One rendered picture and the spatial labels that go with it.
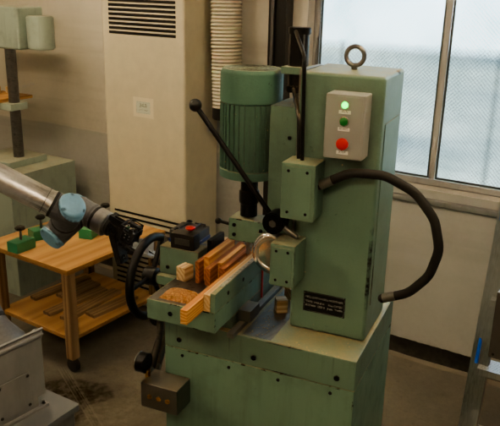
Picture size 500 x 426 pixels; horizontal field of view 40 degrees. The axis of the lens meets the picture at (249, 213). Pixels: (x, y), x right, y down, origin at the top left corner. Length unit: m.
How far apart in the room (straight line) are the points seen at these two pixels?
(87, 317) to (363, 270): 1.88
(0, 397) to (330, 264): 0.96
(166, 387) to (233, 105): 0.82
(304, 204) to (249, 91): 0.35
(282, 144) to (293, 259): 0.31
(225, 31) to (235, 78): 1.50
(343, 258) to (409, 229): 1.46
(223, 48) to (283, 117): 1.55
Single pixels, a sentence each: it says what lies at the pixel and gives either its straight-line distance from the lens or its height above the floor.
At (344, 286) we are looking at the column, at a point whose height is 0.96.
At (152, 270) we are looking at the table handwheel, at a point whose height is 0.84.
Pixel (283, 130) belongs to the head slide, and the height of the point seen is 1.35.
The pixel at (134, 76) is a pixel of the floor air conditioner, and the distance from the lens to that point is 3.59.
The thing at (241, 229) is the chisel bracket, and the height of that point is 1.04.
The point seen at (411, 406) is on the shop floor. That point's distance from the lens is 3.21.
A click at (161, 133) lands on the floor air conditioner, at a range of 3.53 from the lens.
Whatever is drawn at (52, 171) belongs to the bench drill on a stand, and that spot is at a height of 0.67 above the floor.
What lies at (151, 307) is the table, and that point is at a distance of 1.94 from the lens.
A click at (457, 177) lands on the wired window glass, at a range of 3.26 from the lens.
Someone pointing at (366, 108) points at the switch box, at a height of 1.45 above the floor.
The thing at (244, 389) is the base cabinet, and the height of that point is 0.63.
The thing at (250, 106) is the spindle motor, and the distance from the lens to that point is 1.90.
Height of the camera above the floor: 1.73
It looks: 18 degrees down
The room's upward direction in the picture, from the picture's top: 1 degrees clockwise
